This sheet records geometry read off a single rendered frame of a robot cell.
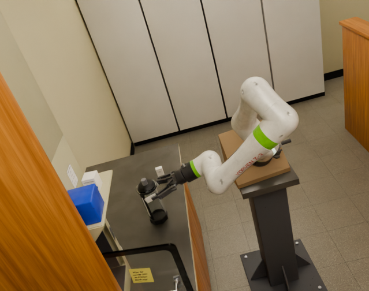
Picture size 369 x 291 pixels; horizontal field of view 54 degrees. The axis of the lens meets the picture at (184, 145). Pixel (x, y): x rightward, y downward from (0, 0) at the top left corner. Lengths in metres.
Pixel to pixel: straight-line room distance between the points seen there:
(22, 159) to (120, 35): 3.23
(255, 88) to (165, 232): 0.89
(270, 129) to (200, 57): 2.81
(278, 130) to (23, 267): 1.02
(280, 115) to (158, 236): 0.90
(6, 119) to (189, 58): 3.38
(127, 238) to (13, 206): 0.99
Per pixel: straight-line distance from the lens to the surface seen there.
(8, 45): 1.25
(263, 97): 1.48
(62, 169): 1.32
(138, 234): 1.99
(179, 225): 1.94
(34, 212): 1.11
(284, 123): 1.46
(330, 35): 5.08
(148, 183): 1.82
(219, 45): 4.20
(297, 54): 4.48
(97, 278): 1.27
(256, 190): 2.02
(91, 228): 1.23
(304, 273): 2.80
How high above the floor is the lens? 2.25
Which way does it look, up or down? 31 degrees down
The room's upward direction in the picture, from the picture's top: 17 degrees counter-clockwise
